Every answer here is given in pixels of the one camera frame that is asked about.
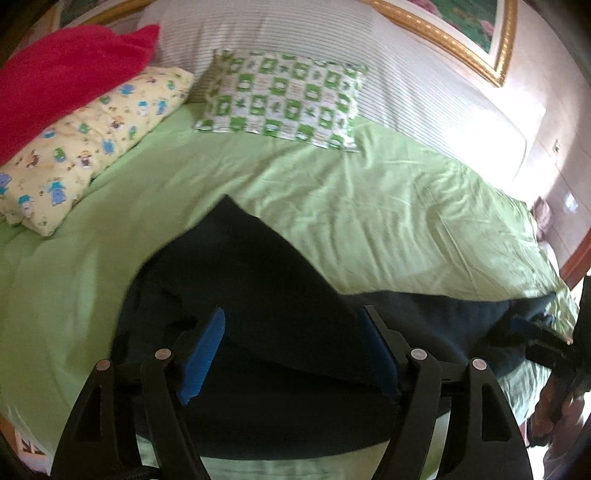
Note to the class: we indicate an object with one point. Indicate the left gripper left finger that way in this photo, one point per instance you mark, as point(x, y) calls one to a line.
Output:
point(127, 421)

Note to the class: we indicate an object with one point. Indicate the red fluffy blanket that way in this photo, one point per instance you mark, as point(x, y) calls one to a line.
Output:
point(62, 72)

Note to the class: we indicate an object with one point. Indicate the black pants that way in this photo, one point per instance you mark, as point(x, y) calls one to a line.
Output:
point(298, 373)

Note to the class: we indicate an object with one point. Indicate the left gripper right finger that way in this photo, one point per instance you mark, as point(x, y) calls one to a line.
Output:
point(482, 438)

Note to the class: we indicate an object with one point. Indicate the right hand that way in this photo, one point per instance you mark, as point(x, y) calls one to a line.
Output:
point(562, 433)

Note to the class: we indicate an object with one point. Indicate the gold framed landscape painting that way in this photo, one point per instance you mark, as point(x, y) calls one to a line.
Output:
point(479, 34)

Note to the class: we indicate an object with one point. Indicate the green white patterned pillow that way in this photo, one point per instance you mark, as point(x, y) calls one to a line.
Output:
point(284, 96)

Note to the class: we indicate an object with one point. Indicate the light green bed sheet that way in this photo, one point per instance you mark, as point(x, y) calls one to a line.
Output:
point(394, 215)

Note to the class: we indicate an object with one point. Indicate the yellow cartoon print quilt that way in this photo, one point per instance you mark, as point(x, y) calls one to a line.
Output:
point(46, 178)

